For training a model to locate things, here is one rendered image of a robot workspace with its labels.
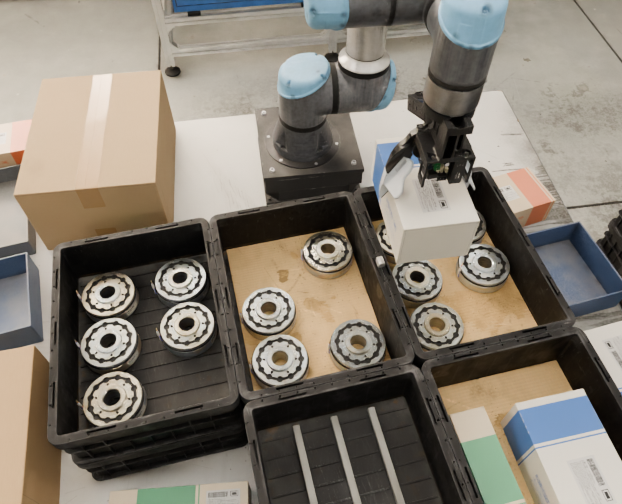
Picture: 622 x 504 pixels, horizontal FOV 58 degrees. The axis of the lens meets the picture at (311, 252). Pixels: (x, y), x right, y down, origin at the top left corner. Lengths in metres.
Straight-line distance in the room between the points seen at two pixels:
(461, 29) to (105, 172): 0.87
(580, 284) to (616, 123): 1.74
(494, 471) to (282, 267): 0.55
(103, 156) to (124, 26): 2.22
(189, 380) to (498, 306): 0.62
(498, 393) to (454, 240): 0.32
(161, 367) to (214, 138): 0.77
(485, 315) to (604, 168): 1.76
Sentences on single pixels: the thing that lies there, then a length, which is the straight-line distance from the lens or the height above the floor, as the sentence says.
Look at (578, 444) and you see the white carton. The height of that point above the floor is 0.92.
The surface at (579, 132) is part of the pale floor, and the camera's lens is 2.98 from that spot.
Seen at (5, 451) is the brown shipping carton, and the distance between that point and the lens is 1.10.
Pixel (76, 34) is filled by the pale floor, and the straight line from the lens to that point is 3.57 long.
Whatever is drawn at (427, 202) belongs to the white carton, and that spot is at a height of 1.13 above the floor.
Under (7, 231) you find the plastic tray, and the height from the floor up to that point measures 0.70.
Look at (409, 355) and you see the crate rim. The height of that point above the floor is 0.93.
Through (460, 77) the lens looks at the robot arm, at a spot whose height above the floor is 1.37.
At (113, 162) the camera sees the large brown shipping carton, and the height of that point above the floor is 0.90.
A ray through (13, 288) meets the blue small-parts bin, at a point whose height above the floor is 0.70.
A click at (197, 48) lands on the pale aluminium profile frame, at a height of 0.14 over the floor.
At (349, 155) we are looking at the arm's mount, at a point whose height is 0.80.
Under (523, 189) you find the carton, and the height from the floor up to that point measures 0.77.
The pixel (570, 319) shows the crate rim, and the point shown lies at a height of 0.93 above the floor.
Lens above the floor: 1.80
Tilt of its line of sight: 54 degrees down
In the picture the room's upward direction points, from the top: straight up
